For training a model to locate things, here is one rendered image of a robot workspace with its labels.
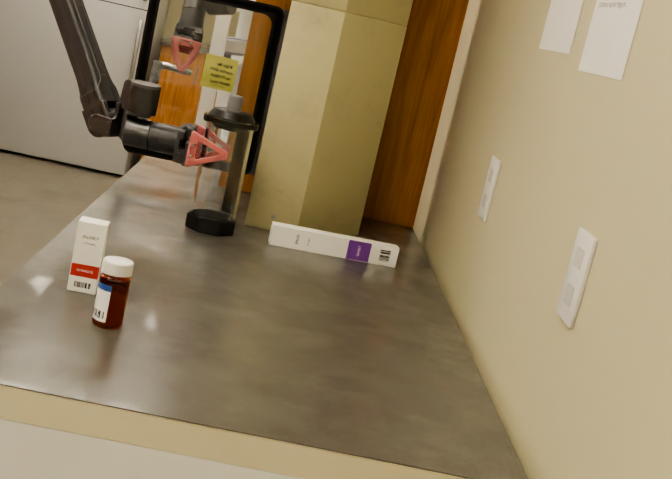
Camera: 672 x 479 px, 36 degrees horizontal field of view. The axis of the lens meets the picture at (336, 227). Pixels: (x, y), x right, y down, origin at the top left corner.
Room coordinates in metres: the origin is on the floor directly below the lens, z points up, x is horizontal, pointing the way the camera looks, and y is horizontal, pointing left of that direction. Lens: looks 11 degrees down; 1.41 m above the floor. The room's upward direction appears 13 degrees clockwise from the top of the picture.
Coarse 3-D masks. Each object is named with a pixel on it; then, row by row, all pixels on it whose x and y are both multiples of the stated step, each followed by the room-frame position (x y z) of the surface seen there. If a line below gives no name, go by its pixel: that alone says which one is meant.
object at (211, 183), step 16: (208, 112) 1.99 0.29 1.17; (208, 128) 1.96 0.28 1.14; (224, 128) 1.94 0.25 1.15; (224, 144) 1.94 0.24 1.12; (240, 144) 1.95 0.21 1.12; (224, 160) 1.94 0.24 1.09; (240, 160) 1.96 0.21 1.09; (208, 176) 1.94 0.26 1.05; (224, 176) 1.94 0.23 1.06; (240, 176) 1.97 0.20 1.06; (208, 192) 1.94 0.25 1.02; (224, 192) 1.95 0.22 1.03; (240, 192) 1.98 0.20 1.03; (192, 208) 1.96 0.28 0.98; (208, 208) 1.94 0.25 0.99; (224, 208) 1.95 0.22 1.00
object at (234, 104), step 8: (232, 96) 1.97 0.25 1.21; (240, 96) 1.99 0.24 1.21; (232, 104) 1.97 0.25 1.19; (240, 104) 1.98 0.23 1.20; (216, 112) 1.96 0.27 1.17; (224, 112) 1.95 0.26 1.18; (232, 112) 1.96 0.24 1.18; (240, 112) 1.99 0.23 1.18; (232, 120) 1.94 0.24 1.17; (240, 120) 1.95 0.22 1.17; (248, 120) 1.96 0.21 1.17
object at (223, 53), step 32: (160, 0) 2.35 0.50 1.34; (192, 0) 2.36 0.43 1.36; (160, 32) 2.35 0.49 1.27; (192, 32) 2.37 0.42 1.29; (224, 32) 2.38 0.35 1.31; (256, 32) 2.39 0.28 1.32; (192, 64) 2.37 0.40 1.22; (224, 64) 2.38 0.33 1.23; (256, 64) 2.40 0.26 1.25; (160, 96) 2.36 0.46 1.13; (192, 96) 2.37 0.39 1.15; (224, 96) 2.39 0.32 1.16; (256, 96) 2.40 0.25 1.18
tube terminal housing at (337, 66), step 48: (336, 0) 2.10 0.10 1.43; (384, 0) 2.19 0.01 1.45; (288, 48) 2.10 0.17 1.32; (336, 48) 2.11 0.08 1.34; (384, 48) 2.21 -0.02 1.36; (288, 96) 2.10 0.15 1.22; (336, 96) 2.13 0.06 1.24; (384, 96) 2.24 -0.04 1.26; (288, 144) 2.10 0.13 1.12; (336, 144) 2.15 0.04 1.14; (288, 192) 2.10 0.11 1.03; (336, 192) 2.18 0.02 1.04
